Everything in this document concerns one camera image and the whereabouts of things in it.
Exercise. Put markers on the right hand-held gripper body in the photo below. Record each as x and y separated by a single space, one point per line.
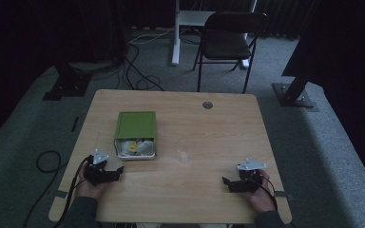
249 177

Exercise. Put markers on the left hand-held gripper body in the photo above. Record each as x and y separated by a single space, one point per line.
97 172

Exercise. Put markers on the white desk frame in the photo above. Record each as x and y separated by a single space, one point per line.
183 19

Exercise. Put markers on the person's right hand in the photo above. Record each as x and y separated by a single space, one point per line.
263 196

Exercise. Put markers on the black folding chair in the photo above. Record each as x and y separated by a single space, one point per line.
226 44

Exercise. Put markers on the black stand base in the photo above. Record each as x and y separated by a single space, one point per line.
67 85
293 95

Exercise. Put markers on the crumpled white wrappers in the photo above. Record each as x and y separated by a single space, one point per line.
136 147

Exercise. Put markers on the grey tape strip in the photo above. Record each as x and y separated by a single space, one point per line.
283 194
61 193

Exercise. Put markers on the person's left hand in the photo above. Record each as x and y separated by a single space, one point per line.
88 187

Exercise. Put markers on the green storage box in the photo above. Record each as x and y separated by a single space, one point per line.
136 126

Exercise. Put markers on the grey round table grommet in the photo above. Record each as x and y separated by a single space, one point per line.
207 105

